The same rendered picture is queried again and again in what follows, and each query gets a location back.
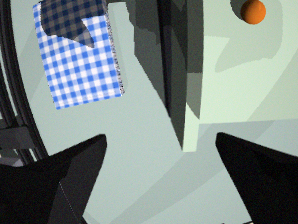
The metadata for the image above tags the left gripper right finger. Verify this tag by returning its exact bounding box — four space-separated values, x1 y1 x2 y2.
215 132 298 224

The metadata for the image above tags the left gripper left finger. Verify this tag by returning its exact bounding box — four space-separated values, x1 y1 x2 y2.
0 134 107 224

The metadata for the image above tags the orange ball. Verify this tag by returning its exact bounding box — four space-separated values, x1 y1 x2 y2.
240 0 266 25

